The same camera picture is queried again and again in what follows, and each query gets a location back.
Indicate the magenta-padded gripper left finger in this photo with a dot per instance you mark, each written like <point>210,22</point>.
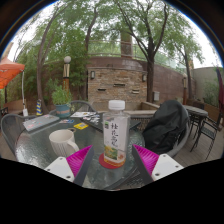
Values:
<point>59,168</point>

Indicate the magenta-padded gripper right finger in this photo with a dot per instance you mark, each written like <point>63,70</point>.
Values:
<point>166,166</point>

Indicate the clear drink bottle white cap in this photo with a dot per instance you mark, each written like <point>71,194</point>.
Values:
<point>115,136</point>

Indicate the white ceramic mug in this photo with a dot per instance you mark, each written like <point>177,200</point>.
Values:
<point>61,142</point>

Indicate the black jacket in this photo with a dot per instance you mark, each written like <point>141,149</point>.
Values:
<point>166,128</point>

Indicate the tape roll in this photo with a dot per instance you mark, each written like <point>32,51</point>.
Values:
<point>71,129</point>

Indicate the yellow sticker card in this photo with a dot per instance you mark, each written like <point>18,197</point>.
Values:
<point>81,126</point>

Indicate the grey laptop with stickers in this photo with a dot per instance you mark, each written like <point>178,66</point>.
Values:
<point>40,122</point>

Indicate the dark metal patio chair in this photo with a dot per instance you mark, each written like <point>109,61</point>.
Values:
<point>208,131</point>

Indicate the white paper sheets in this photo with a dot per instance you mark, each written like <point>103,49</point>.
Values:
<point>81,114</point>

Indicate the black laptop with stickers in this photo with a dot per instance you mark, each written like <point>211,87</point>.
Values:
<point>95,120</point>

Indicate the blue yellow striped cone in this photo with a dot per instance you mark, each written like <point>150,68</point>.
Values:
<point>39,108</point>

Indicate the round dark patio table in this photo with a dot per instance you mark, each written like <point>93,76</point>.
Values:
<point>196,110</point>

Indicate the green plant in teal pot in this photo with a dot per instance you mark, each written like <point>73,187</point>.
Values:
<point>61,96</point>

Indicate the slender leaning tree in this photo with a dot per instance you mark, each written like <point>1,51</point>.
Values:
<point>40,90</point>

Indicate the dark forked tree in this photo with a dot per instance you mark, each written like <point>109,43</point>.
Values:
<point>150,86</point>

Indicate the closed magenta patio umbrella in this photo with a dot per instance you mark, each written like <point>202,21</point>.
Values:
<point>221,90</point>

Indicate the orange canopy tent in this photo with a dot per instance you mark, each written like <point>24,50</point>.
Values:
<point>10,71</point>

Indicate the grey wall utility box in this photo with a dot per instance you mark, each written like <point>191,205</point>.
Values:
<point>156,96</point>

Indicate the wall lantern lamp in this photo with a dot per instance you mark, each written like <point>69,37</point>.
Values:
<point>92,74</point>
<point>144,77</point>

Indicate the wooden lamp post white globe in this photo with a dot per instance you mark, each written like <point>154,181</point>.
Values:
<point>66,75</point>

